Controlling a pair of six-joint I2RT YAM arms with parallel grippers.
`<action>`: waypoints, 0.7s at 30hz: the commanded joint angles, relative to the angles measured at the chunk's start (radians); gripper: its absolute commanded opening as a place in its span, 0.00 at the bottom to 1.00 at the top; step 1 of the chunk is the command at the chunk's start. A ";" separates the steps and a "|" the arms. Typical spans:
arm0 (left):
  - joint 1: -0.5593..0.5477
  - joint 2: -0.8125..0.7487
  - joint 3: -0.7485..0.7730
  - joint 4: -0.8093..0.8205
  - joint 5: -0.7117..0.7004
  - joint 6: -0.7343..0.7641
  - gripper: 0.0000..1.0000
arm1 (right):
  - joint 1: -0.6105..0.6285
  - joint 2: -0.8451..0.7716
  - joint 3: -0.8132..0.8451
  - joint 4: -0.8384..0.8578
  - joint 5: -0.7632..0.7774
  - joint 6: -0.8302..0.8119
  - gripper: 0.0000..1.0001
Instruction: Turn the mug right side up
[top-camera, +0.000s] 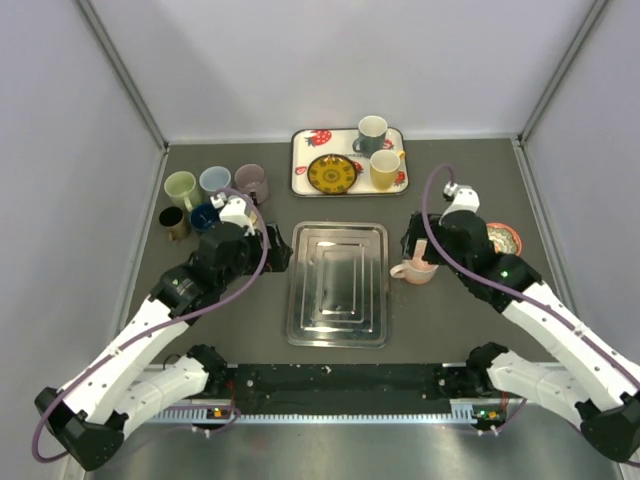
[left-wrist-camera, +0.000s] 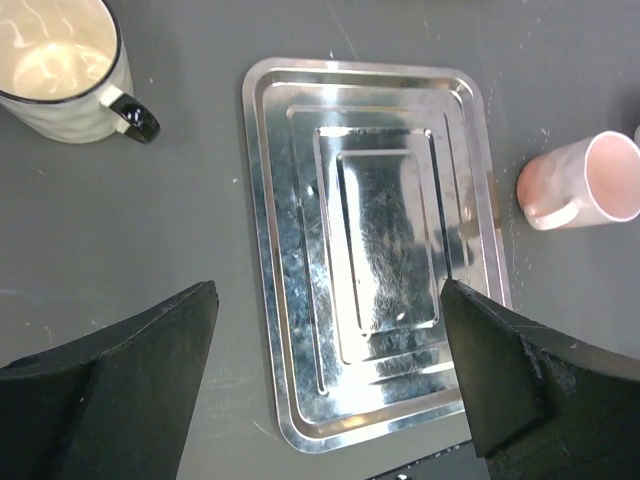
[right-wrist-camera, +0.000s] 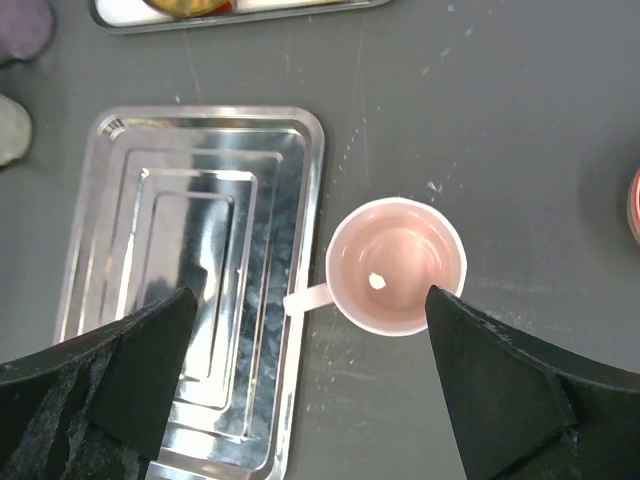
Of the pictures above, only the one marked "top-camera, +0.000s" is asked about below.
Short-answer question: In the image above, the dark blue mug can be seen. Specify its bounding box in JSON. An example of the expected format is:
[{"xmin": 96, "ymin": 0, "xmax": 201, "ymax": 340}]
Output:
[{"xmin": 189, "ymin": 203, "xmax": 219, "ymax": 235}]

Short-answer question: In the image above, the silver metal tray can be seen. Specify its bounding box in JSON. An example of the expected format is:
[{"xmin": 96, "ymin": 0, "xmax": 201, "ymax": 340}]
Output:
[{"xmin": 286, "ymin": 221, "xmax": 389, "ymax": 349}]

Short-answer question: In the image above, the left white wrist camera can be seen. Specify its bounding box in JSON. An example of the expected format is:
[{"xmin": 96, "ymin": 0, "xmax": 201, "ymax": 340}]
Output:
[{"xmin": 210, "ymin": 193, "xmax": 258, "ymax": 236}]

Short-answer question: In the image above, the strawberry pattern white tray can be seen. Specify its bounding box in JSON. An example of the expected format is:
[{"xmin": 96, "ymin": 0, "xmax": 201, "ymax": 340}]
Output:
[{"xmin": 290, "ymin": 128, "xmax": 409, "ymax": 197}]

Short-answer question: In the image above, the grey slotted cable duct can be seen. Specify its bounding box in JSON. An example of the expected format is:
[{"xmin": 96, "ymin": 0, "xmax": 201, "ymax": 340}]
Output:
[{"xmin": 149, "ymin": 403, "xmax": 506, "ymax": 426}]

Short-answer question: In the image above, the yellow patterned plate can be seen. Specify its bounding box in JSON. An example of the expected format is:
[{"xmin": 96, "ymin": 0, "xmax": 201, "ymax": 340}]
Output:
[{"xmin": 307, "ymin": 154, "xmax": 358, "ymax": 195}]

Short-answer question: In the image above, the light blue mug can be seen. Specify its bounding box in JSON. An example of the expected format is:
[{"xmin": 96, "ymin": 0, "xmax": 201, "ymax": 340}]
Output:
[{"xmin": 199, "ymin": 166, "xmax": 232, "ymax": 196}]

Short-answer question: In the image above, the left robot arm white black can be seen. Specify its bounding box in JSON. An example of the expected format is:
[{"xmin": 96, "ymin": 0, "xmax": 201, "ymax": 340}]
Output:
[{"xmin": 31, "ymin": 222, "xmax": 292, "ymax": 471}]

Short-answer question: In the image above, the light green mug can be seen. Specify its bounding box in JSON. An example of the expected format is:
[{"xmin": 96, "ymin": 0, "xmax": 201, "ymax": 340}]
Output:
[{"xmin": 163, "ymin": 171, "xmax": 203, "ymax": 212}]

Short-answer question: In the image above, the purple cable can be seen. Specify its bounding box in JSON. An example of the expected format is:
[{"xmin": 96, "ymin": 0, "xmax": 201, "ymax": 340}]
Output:
[
  {"xmin": 31, "ymin": 188, "xmax": 272, "ymax": 462},
  {"xmin": 420, "ymin": 164, "xmax": 640, "ymax": 396}
]

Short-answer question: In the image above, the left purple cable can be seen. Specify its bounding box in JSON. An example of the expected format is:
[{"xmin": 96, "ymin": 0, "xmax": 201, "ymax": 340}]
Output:
[{"xmin": 31, "ymin": 188, "xmax": 272, "ymax": 462}]

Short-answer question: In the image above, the pink mug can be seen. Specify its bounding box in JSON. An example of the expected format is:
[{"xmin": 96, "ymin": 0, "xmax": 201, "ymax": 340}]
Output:
[{"xmin": 390, "ymin": 239, "xmax": 438, "ymax": 285}]

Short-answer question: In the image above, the black gold mug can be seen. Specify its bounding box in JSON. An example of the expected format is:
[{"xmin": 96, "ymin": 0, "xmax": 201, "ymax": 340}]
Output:
[{"xmin": 158, "ymin": 206, "xmax": 190, "ymax": 241}]

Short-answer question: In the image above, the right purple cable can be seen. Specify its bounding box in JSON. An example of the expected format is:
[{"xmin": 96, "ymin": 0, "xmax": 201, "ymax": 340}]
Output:
[{"xmin": 420, "ymin": 164, "xmax": 640, "ymax": 396}]

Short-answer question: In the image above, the mauve purple mug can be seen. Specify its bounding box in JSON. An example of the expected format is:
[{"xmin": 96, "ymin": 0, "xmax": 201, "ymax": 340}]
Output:
[{"xmin": 234, "ymin": 164, "xmax": 269, "ymax": 205}]

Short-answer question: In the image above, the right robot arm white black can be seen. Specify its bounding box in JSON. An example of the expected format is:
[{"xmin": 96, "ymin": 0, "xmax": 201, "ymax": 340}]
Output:
[{"xmin": 401, "ymin": 209, "xmax": 639, "ymax": 462}]

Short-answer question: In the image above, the grey green mug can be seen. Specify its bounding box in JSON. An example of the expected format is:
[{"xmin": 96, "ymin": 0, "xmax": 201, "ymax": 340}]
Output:
[{"xmin": 352, "ymin": 115, "xmax": 388, "ymax": 157}]

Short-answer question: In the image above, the pink patterned bowl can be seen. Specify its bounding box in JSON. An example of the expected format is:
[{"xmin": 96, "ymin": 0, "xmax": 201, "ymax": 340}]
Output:
[{"xmin": 487, "ymin": 222, "xmax": 522, "ymax": 256}]

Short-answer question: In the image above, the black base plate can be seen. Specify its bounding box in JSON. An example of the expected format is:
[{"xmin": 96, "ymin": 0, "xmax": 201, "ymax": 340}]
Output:
[{"xmin": 189, "ymin": 362, "xmax": 501, "ymax": 416}]

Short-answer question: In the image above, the yellow mug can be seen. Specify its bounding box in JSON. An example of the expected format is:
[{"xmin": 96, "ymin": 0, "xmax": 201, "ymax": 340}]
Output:
[{"xmin": 370, "ymin": 150, "xmax": 405, "ymax": 191}]

